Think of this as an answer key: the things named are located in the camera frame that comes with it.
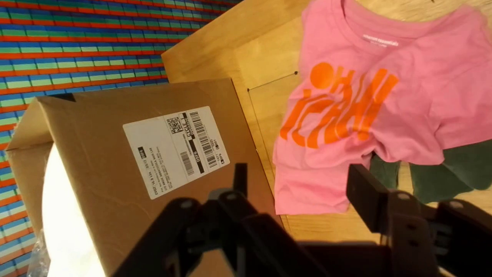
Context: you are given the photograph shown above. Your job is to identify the red plush radish green leaves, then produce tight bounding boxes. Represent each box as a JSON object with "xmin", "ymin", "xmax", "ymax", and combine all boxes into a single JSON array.
[{"xmin": 367, "ymin": 140, "xmax": 492, "ymax": 205}]

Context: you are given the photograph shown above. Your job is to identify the cardboard box with white label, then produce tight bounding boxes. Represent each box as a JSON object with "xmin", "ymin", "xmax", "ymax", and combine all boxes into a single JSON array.
[{"xmin": 4, "ymin": 76, "xmax": 278, "ymax": 277}]

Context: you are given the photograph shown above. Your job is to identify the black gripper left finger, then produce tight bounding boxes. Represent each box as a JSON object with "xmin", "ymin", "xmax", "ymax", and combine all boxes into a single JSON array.
[{"xmin": 112, "ymin": 162, "xmax": 335, "ymax": 277}]

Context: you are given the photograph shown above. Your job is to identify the pink t-shirt with orange print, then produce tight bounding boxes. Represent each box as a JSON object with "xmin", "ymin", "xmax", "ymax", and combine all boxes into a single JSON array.
[{"xmin": 270, "ymin": 0, "xmax": 492, "ymax": 217}]

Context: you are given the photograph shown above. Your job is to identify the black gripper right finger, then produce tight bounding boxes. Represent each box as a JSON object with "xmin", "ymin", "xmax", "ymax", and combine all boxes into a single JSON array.
[{"xmin": 346, "ymin": 163, "xmax": 492, "ymax": 277}]

